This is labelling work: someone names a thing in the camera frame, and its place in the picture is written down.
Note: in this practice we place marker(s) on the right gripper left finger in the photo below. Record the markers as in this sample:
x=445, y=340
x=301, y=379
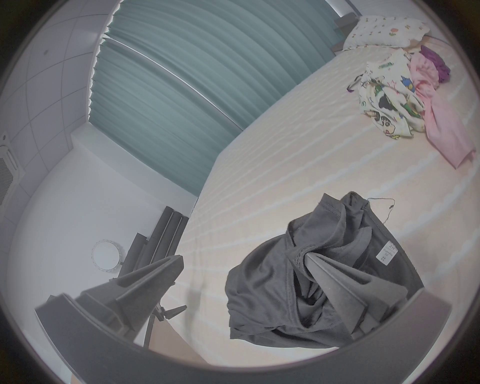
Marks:
x=146, y=292

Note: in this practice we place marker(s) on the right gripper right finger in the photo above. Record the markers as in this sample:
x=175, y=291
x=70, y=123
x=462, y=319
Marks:
x=356, y=296

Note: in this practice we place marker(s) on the black trousers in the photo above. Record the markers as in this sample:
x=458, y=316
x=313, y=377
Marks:
x=262, y=292

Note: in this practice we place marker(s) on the round white mirror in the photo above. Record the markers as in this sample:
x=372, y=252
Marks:
x=107, y=255

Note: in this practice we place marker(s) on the bed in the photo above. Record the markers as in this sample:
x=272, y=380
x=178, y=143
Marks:
x=300, y=157

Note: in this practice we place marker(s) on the blue-green curtain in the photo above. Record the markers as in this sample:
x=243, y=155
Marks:
x=150, y=112
x=232, y=48

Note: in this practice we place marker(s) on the white ceiling air conditioner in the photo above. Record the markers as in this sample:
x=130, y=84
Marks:
x=9, y=172

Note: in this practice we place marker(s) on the pink garment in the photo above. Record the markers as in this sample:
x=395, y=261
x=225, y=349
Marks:
x=446, y=127

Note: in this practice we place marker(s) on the white printed garment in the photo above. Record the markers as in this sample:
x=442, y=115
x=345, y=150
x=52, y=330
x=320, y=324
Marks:
x=386, y=97

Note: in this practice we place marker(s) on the purple garment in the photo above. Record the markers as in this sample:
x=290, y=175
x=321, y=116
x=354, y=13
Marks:
x=437, y=62

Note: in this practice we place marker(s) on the white printed pillow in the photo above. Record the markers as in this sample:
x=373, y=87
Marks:
x=382, y=32

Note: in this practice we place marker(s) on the grey bedside table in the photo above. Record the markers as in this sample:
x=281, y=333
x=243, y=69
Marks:
x=347, y=30

